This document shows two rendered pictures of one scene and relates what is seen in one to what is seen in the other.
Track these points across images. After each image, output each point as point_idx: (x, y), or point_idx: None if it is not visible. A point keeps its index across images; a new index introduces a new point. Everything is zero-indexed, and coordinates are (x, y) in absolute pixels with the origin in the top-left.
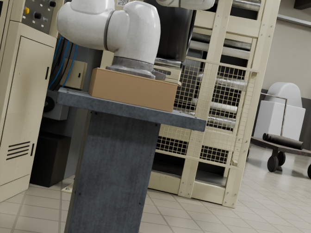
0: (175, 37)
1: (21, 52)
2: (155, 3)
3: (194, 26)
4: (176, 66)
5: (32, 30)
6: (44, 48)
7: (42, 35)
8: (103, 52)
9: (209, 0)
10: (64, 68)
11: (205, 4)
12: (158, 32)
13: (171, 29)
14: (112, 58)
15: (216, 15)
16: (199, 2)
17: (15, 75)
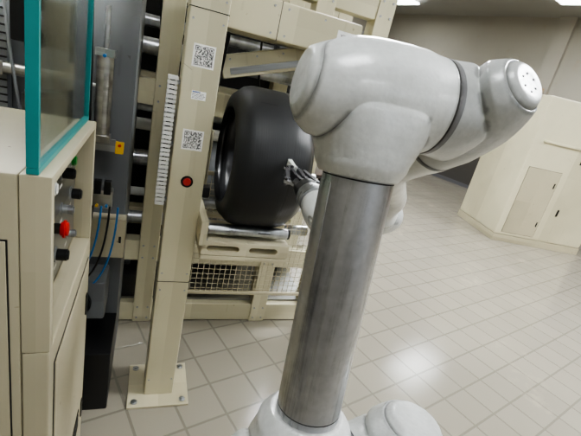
0: (289, 212)
1: (59, 376)
2: (263, 169)
3: None
4: (281, 239)
5: (67, 309)
6: (81, 287)
7: (77, 278)
8: (165, 221)
9: (398, 227)
10: (91, 233)
11: (389, 232)
12: None
13: (285, 203)
14: (180, 228)
15: None
16: (383, 232)
17: (56, 419)
